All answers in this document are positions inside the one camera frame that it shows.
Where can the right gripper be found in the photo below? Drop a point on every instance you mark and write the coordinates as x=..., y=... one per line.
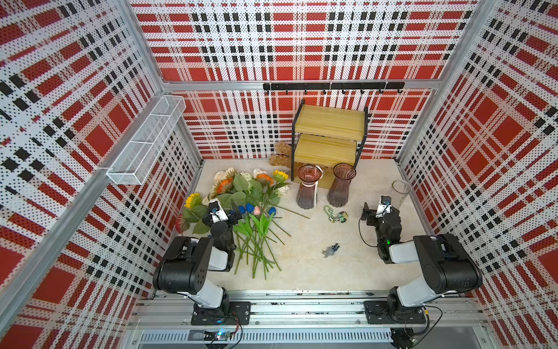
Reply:
x=373, y=216

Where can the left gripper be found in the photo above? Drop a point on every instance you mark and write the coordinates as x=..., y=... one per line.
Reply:
x=231, y=217

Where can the orange gerbera flower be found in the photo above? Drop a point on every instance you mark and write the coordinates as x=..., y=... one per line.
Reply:
x=228, y=192

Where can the cream rose flower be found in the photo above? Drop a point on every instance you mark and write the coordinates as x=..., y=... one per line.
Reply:
x=224, y=175

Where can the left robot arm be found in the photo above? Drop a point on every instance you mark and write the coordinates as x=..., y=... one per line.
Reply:
x=184, y=267

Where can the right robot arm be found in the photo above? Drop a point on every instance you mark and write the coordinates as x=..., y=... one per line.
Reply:
x=446, y=268

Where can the clear glass vase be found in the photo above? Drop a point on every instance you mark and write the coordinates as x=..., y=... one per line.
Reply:
x=400, y=190

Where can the white rose in pile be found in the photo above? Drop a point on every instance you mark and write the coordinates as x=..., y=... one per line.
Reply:
x=247, y=176

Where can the brown ribbed glass vase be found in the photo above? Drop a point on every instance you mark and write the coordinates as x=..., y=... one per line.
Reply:
x=339, y=192

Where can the orange flower in pile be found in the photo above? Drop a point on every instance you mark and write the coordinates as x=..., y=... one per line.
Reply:
x=265, y=179

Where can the yellow flower back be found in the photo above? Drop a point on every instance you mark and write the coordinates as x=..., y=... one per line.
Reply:
x=280, y=176

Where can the pink ribbed glass vase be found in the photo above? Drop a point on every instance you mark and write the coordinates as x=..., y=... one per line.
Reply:
x=309, y=176

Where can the brown teddy bear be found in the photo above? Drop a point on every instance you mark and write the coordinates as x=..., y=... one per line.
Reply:
x=281, y=156

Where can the bamboo two-tier shelf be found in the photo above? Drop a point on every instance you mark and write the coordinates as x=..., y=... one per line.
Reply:
x=325, y=137

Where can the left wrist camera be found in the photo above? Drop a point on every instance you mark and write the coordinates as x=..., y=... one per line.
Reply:
x=216, y=211

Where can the green keychain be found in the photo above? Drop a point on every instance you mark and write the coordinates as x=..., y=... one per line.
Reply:
x=332, y=217

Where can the white wire wall basket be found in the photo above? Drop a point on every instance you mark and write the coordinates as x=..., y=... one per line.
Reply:
x=136, y=161

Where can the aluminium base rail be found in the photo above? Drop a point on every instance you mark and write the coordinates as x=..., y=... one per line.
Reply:
x=302, y=319

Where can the black hook rail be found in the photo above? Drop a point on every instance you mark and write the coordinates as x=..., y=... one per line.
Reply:
x=322, y=86

